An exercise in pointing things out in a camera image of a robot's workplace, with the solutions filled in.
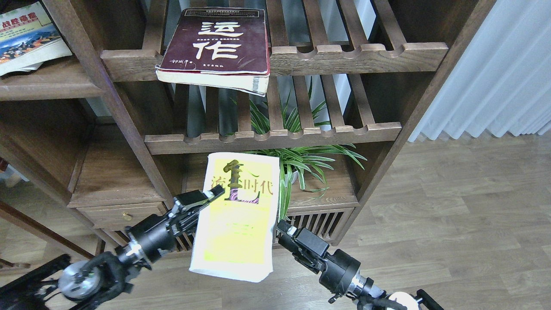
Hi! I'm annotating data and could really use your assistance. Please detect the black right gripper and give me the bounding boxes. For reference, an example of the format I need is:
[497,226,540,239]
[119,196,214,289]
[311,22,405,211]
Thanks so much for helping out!
[277,220,375,300]

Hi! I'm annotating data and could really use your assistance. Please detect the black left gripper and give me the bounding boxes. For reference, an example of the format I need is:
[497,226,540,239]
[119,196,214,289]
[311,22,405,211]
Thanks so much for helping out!
[116,185,226,267]

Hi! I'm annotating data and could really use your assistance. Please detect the yellow-green cover book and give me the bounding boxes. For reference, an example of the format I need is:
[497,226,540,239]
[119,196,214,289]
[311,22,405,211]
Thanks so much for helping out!
[189,152,281,282]

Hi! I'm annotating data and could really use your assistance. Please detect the maroon book white characters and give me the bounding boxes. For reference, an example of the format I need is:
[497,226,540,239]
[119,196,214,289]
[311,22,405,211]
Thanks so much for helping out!
[156,6,270,96]

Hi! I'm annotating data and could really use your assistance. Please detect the colourful 300 paperback book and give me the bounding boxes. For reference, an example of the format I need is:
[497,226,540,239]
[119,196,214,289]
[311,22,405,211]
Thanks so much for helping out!
[0,2,72,76]

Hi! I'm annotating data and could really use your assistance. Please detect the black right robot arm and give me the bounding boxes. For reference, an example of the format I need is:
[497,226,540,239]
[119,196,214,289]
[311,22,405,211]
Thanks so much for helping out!
[277,220,442,310]

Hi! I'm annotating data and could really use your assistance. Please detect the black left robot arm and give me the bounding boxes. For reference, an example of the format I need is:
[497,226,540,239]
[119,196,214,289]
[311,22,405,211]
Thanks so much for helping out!
[1,185,225,310]

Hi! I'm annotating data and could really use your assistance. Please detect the brass drawer knob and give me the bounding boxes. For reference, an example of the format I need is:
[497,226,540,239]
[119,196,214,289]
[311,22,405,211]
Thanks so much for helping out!
[121,212,133,220]

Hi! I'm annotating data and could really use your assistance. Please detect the white plant pot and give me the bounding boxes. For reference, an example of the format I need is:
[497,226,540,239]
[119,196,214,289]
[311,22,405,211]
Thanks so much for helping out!
[284,170,298,186]

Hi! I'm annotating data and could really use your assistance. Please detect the green spider plant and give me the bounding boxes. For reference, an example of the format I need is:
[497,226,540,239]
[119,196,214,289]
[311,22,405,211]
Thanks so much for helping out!
[245,86,367,219]

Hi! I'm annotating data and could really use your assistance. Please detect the dark wooden bookshelf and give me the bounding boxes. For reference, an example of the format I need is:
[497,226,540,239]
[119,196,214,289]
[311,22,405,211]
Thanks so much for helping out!
[1,0,495,245]

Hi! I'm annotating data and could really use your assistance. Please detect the white pleated curtain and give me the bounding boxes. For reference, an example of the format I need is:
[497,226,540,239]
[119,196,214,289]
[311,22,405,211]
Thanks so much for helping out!
[408,0,551,143]

